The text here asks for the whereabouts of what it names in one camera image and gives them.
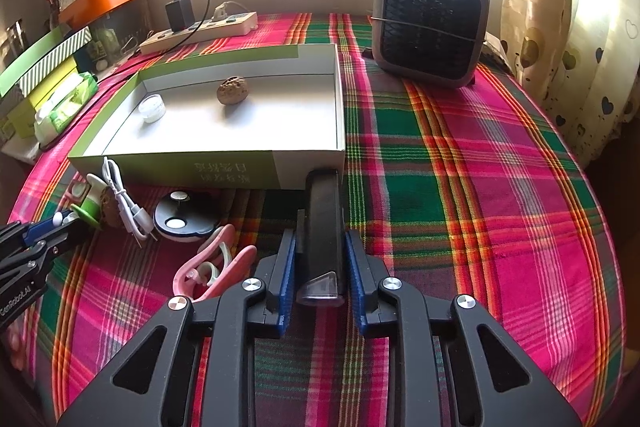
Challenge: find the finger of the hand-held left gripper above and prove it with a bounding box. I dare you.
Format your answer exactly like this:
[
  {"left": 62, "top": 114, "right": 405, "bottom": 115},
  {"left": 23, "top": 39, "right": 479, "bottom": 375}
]
[
  {"left": 0, "top": 214, "right": 83, "bottom": 290},
  {"left": 0, "top": 218, "right": 61, "bottom": 244}
]

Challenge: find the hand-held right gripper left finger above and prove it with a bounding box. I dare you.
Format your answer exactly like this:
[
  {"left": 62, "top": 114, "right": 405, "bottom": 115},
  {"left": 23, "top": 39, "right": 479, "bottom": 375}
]
[{"left": 55, "top": 229, "right": 301, "bottom": 427}]

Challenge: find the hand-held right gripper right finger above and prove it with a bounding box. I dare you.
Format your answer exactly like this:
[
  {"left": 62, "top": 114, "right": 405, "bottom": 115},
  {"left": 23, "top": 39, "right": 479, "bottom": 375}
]
[{"left": 344, "top": 229, "right": 583, "bottom": 427}]

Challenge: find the green and white spool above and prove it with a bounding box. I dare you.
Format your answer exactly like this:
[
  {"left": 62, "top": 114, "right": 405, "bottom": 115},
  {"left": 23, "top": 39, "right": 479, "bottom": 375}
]
[{"left": 70, "top": 173, "right": 108, "bottom": 230}]

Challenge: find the black round three-button device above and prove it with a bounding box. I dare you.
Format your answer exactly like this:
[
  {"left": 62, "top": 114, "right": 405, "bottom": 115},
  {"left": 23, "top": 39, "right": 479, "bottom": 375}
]
[{"left": 152, "top": 191, "right": 218, "bottom": 239}]

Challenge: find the green and white cardboard box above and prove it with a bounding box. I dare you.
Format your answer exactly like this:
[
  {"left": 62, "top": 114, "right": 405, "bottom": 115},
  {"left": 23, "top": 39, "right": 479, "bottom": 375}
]
[{"left": 67, "top": 43, "right": 347, "bottom": 192}]

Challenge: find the brown walnut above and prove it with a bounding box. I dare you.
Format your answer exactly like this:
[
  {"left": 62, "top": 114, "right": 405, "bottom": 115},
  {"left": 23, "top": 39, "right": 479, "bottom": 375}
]
[
  {"left": 216, "top": 76, "right": 247, "bottom": 106},
  {"left": 100, "top": 187, "right": 126, "bottom": 228}
]

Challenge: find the green tissue pack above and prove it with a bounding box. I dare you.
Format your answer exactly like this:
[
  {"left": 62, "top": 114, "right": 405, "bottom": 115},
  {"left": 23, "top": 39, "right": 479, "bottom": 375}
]
[{"left": 34, "top": 73, "right": 99, "bottom": 142}]

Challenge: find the yellow-green box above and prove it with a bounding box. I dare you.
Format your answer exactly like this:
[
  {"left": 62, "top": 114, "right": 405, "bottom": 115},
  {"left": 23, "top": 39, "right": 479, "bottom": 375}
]
[{"left": 27, "top": 57, "right": 81, "bottom": 118}]

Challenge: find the small white jar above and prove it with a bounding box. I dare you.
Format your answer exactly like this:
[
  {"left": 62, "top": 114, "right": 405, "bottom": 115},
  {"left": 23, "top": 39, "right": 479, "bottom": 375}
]
[{"left": 137, "top": 94, "right": 166, "bottom": 122}]

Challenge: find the beige power strip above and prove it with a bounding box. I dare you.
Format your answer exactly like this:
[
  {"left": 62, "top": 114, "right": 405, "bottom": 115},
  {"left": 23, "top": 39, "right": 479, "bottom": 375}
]
[{"left": 139, "top": 11, "right": 259, "bottom": 55}]

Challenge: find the black charger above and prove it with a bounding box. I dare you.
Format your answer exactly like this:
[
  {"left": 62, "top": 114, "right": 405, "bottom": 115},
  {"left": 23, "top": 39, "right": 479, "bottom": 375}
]
[{"left": 165, "top": 0, "right": 195, "bottom": 32}]

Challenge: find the grey fan heater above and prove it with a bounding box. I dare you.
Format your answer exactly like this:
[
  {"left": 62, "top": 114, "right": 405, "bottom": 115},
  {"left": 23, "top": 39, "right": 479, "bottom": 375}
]
[{"left": 371, "top": 0, "right": 491, "bottom": 90}]

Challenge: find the white power plug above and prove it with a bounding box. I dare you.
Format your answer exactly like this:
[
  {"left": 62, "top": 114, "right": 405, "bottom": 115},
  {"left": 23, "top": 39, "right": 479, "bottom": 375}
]
[{"left": 214, "top": 1, "right": 251, "bottom": 22}]

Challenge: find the white USB cable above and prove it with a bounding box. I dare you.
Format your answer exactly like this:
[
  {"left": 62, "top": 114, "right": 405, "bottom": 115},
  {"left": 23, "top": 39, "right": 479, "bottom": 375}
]
[{"left": 101, "top": 157, "right": 153, "bottom": 249}]

